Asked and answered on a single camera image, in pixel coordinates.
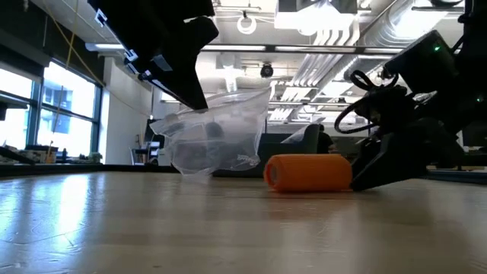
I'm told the clear plastic bag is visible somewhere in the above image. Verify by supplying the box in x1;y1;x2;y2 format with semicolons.
280;116;326;145
149;88;273;177

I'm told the black computer monitor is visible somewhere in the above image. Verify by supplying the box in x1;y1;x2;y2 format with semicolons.
143;118;165;145

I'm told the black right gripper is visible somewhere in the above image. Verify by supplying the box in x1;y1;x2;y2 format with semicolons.
349;85;469;193

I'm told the black ceiling fixture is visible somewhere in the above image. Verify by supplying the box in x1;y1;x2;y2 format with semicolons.
259;62;275;79

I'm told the teal plastic bin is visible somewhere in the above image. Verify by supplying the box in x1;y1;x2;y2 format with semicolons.
211;123;321;179

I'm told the orange elastic bandage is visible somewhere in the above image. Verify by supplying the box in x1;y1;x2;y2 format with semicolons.
263;153;354;193

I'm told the long ceiling light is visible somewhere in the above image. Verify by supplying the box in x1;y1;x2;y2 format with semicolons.
274;45;358;53
84;42;267;53

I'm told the person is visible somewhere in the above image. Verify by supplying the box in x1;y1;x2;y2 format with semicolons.
317;123;339;155

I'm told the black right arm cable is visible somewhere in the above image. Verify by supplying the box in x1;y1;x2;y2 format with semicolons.
333;69;400;135

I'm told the silver air duct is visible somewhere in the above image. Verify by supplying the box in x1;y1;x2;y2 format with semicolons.
268;0;419;123

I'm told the large window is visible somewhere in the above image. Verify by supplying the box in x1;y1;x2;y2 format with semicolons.
0;60;103;158

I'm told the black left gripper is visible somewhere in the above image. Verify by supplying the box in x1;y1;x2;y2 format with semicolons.
87;0;220;112

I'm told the white coiled cable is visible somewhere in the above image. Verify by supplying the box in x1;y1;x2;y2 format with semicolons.
236;14;258;36

